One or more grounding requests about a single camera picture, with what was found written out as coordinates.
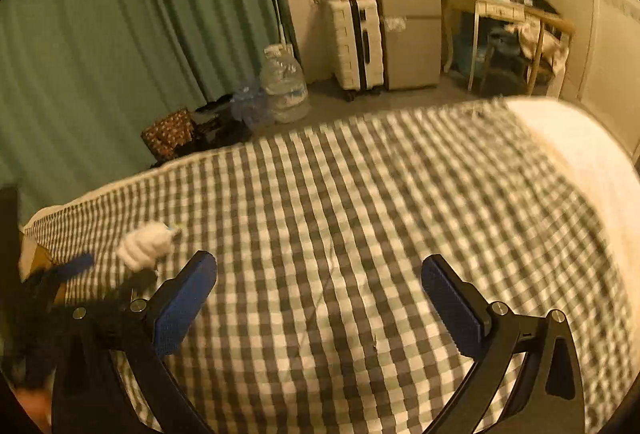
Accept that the white object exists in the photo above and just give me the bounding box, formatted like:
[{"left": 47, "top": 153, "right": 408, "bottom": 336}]
[{"left": 116, "top": 221, "right": 182, "bottom": 271}]

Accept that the white quilt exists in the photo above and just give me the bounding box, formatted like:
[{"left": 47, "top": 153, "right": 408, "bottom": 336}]
[{"left": 505, "top": 97, "right": 638, "bottom": 275}]

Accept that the large clear water bottle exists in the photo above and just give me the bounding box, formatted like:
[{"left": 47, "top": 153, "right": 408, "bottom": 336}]
[{"left": 260, "top": 43, "right": 311, "bottom": 124}]

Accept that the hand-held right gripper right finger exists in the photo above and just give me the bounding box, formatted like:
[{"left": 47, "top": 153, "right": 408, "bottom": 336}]
[{"left": 421, "top": 254, "right": 586, "bottom": 434}]

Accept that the black bag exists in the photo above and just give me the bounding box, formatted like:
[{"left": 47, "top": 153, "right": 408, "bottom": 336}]
[{"left": 192, "top": 102, "right": 251, "bottom": 147}]

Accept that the grey mini fridge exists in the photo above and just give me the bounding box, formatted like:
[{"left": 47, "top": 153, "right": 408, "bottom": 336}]
[{"left": 372, "top": 0, "right": 443, "bottom": 91}]

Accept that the white hard-shell suitcase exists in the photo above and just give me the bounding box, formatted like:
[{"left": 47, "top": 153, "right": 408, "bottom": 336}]
[{"left": 325, "top": 0, "right": 386, "bottom": 102}]

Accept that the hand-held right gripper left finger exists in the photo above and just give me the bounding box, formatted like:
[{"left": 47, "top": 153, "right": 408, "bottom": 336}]
[{"left": 50, "top": 250, "right": 218, "bottom": 434}]

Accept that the white pole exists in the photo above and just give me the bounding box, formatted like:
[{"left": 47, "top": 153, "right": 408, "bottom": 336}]
[{"left": 267, "top": 0, "right": 293, "bottom": 60}]

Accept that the wooden dressing table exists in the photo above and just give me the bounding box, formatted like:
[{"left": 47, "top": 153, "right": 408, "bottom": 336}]
[{"left": 442, "top": 0, "right": 576, "bottom": 95}]

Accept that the wide green curtain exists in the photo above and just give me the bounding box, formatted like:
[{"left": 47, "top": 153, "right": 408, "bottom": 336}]
[{"left": 0, "top": 0, "right": 291, "bottom": 215}]

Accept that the pack of blue bottles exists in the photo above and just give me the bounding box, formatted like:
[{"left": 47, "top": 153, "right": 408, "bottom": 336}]
[{"left": 230, "top": 87, "right": 273, "bottom": 125}]

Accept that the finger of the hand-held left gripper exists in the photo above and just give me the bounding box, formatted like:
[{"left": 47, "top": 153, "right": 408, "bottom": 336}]
[{"left": 30, "top": 253, "right": 97, "bottom": 310}]

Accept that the brown cardboard box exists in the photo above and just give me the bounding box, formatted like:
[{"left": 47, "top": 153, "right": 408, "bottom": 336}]
[{"left": 20, "top": 234, "right": 68, "bottom": 310}]

